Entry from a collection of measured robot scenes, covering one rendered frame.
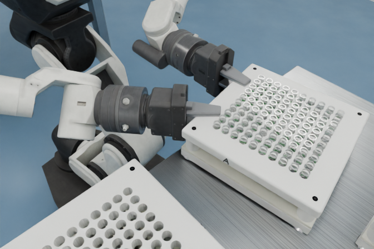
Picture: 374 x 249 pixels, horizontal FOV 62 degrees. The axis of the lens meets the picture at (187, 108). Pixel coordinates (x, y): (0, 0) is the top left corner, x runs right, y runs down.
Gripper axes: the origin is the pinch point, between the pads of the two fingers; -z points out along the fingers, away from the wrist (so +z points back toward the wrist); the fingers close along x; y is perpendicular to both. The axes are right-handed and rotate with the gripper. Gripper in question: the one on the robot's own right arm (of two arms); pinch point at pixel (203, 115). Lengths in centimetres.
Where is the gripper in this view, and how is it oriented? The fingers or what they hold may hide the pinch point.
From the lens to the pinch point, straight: 56.5
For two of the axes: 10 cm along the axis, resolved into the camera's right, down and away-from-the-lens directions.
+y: -1.0, 7.0, -7.1
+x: -0.1, 7.1, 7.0
